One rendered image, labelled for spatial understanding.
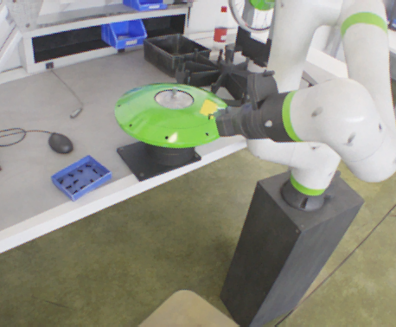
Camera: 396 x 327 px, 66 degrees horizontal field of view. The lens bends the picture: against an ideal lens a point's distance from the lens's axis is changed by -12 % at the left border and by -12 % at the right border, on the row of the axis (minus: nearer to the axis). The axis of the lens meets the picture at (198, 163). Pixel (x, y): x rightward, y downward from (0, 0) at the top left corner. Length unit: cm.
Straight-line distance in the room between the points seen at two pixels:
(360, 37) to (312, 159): 37
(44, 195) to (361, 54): 81
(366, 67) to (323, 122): 25
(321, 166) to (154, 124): 48
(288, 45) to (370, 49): 22
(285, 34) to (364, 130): 43
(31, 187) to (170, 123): 40
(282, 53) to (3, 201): 80
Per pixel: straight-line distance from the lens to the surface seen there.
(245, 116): 65
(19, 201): 90
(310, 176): 101
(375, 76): 71
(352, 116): 50
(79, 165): 95
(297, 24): 87
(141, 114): 84
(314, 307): 188
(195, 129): 82
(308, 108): 53
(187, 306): 102
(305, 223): 105
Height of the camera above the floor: 153
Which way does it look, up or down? 39 degrees down
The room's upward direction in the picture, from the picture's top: 8 degrees clockwise
